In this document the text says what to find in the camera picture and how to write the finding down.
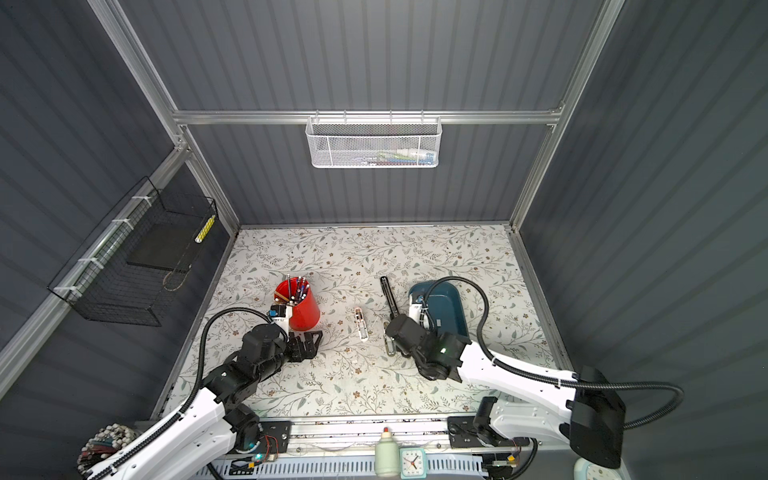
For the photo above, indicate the teal plastic tray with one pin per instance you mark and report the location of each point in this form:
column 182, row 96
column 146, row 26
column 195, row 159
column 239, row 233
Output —
column 444, row 305

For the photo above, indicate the black stapler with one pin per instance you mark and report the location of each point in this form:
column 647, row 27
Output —
column 389, row 296

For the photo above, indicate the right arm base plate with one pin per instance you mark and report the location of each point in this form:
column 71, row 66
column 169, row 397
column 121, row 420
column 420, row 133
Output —
column 464, row 432

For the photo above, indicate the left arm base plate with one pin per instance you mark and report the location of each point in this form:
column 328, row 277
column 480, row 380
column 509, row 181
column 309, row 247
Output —
column 265, row 438

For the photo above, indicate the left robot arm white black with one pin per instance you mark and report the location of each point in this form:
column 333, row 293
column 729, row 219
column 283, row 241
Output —
column 214, row 419

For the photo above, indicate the small teal clock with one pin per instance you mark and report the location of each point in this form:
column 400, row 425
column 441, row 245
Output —
column 413, row 463

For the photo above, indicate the red pen cup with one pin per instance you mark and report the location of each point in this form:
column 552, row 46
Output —
column 296, row 293

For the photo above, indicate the black wire side basket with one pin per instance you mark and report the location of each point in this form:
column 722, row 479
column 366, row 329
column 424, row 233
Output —
column 133, row 271

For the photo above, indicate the white round device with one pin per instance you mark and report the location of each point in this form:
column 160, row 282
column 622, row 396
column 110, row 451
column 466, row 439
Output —
column 586, row 470

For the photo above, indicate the white wire wall basket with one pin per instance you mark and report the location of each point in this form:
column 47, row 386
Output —
column 369, row 145

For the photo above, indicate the white glue bottle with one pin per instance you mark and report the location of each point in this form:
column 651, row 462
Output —
column 387, row 457

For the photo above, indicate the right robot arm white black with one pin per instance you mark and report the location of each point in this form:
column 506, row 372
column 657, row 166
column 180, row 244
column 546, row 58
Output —
column 591, row 421

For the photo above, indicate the pink eraser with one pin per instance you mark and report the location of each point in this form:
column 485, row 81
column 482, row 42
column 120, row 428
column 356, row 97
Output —
column 361, row 324

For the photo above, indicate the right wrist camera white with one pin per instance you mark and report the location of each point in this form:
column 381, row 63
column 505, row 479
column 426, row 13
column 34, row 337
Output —
column 416, row 312

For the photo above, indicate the yellow marker in side basket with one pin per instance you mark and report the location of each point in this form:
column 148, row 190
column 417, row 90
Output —
column 205, row 229

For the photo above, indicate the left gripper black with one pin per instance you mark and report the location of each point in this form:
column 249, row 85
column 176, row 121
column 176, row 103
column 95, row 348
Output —
column 310, row 348

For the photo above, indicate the clear jar of pencils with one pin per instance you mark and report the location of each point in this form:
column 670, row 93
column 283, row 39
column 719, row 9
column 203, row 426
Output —
column 105, row 443

